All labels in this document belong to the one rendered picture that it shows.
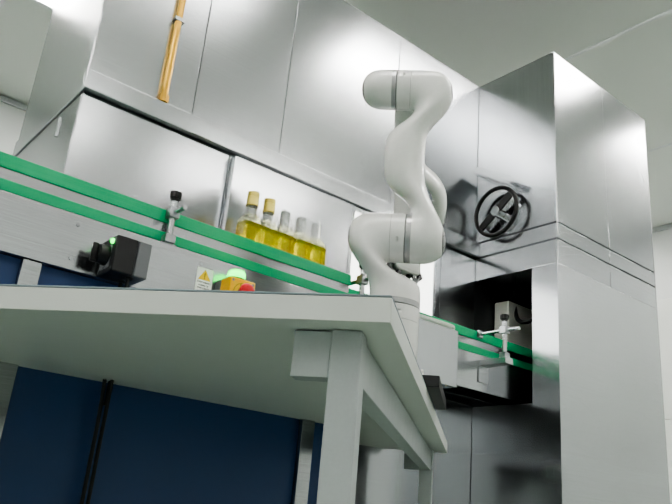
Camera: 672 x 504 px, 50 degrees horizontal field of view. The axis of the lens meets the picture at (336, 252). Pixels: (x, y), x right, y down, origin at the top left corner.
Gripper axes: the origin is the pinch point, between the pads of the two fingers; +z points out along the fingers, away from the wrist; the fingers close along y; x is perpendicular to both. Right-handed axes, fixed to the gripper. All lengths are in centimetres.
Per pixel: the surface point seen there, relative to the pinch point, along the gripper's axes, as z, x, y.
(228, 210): -18, -30, 44
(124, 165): -21, -33, 76
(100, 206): 4, -5, 90
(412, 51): -114, -33, -29
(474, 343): 3, -14, -49
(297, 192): -32.9, -30.1, 20.2
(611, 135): -97, 5, -112
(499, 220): -51, -21, -70
